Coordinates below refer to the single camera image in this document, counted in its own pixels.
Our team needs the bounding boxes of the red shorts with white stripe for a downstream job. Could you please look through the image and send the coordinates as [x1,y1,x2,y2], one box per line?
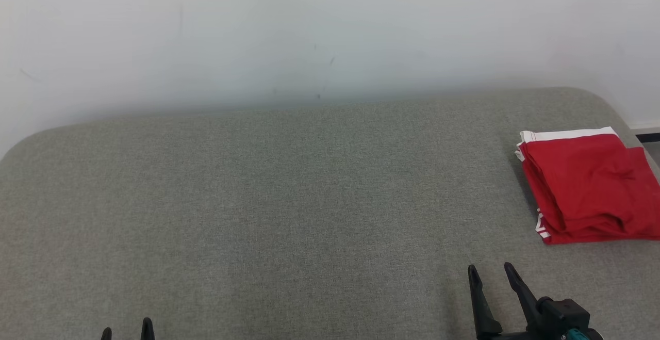
[515,127,645,235]

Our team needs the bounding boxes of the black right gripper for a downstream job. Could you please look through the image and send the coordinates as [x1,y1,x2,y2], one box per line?
[468,263,568,340]

